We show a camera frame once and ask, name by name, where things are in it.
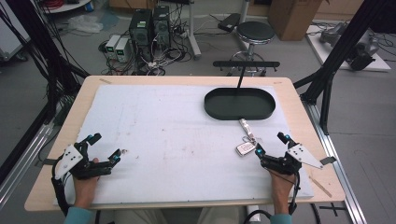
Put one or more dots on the white desk leg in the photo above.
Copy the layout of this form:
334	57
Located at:
193	34

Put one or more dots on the black computer tower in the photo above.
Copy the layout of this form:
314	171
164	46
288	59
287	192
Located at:
162	26
140	32

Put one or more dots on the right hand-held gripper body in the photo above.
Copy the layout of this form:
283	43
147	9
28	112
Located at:
303	155

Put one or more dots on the cardboard box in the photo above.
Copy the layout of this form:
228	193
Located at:
292	18

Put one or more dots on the black round stool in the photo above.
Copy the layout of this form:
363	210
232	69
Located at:
255	32

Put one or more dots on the black tape piece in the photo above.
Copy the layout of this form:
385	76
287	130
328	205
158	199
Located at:
328	160

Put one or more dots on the black device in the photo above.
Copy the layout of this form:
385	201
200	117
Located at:
362	54

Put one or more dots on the aluminium rail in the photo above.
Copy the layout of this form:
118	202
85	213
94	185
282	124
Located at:
339	174
21	161

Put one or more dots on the person's left hand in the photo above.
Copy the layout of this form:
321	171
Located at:
84	189

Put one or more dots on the clear plastic bag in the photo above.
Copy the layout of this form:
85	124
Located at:
85	23

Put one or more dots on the white floor board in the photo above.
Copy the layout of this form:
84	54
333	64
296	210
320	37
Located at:
378	63

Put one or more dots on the thin wooden stick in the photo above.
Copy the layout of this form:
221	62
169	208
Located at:
320	186

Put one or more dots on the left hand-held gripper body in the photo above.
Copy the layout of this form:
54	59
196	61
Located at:
69	158

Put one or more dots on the black power adapter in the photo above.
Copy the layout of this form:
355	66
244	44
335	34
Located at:
229	22

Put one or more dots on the white power supply unit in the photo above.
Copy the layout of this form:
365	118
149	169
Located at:
112	45
122	49

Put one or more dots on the black metal frame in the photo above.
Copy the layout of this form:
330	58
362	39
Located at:
34	40
339	46

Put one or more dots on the person's right hand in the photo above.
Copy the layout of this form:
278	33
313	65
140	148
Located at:
281	189

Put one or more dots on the white foam mat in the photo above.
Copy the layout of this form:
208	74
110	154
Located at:
174	143

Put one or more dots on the black oval tray with hanger bar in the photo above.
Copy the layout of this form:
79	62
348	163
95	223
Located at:
239	104

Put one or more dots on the grey device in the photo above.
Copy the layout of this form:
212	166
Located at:
333	32

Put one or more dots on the electronic equipment boxes on floor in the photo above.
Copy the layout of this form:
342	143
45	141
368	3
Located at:
169	56

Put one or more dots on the wooden table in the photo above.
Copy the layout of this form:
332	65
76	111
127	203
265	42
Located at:
323	118

